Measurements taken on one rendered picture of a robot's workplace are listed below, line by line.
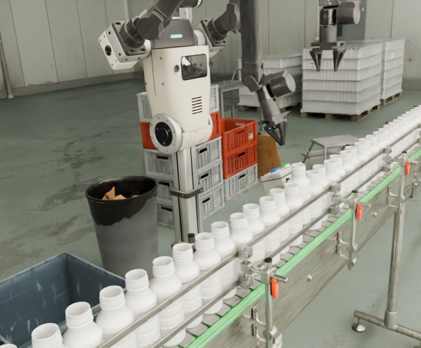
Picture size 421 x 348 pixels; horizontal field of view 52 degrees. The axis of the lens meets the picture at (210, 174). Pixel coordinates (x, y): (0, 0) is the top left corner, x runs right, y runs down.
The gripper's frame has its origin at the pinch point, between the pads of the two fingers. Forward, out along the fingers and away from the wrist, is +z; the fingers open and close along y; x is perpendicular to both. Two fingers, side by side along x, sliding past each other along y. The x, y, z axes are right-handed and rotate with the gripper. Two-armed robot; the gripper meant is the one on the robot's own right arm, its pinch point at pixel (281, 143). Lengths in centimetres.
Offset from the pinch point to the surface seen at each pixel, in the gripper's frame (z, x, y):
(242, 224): 10, -18, -52
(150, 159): -9, 196, 107
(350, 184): 19.3, -15.6, 5.7
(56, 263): 10, 44, -65
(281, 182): 10.8, -2.0, -10.4
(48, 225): 15, 291, 52
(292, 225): 18.7, -15.2, -30.2
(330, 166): 10.0, -17.6, -6.2
